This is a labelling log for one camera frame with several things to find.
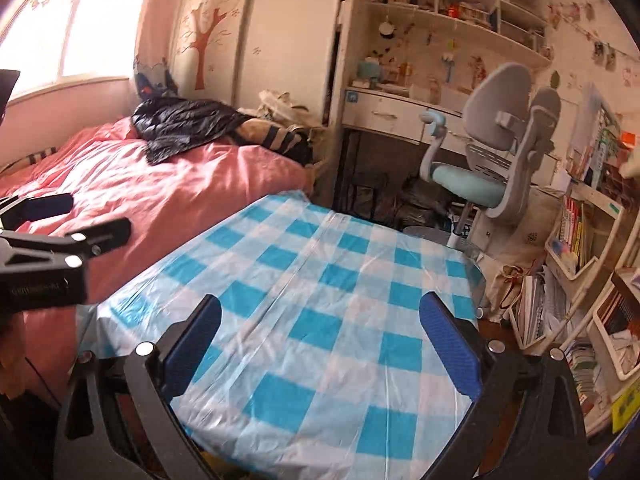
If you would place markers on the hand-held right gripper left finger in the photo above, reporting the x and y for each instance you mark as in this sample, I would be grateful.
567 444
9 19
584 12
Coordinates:
192 345

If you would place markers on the beige canvas bag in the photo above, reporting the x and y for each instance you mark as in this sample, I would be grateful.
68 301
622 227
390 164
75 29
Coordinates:
275 102

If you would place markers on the striped pillow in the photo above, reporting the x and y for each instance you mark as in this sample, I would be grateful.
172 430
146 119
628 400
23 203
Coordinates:
42 155

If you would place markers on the white tote bag tree logo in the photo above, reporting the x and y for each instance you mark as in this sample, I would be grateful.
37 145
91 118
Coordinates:
530 235

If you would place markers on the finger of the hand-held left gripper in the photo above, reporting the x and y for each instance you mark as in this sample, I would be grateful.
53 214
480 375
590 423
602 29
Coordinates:
47 207
50 247

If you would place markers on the blue white checked tablecloth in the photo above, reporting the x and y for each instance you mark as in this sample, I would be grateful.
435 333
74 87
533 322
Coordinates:
325 310

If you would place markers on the window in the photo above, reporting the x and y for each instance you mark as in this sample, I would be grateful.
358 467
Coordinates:
75 25

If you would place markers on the stack of white papers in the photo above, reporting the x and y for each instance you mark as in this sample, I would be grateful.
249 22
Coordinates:
545 300

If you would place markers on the pink blanket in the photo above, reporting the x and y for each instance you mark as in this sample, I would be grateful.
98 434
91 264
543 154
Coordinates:
175 175

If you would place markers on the blue whale print cushion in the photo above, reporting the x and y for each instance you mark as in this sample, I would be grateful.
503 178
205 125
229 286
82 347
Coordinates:
150 82

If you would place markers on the white drawer cabinet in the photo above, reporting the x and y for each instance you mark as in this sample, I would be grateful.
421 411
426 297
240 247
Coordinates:
487 240

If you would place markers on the black shiny jacket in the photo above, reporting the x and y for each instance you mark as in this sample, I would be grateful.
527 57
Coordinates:
185 120

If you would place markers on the beige black striped cloth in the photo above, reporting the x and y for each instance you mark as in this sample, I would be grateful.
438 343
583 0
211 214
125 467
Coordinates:
280 137

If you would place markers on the grey teal office chair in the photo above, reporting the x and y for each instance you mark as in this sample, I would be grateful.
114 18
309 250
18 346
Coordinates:
500 100

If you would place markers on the row of colourful thin books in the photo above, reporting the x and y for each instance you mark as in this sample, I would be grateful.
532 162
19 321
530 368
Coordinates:
585 375

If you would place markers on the cream book rack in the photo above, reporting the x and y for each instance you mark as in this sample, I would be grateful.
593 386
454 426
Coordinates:
585 260

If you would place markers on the row of red white books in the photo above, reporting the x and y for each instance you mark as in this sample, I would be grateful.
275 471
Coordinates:
570 225

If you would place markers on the white desk hutch shelves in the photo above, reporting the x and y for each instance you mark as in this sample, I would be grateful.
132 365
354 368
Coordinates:
450 20

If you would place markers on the white desk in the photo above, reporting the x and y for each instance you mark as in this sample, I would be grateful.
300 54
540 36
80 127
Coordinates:
380 110

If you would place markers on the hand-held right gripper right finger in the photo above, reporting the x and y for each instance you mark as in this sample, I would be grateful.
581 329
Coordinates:
450 345

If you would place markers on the row of tall books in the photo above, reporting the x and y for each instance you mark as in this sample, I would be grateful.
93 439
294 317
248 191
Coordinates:
595 130

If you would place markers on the white wardrobe with tree print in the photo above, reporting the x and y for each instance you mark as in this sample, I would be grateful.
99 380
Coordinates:
280 35

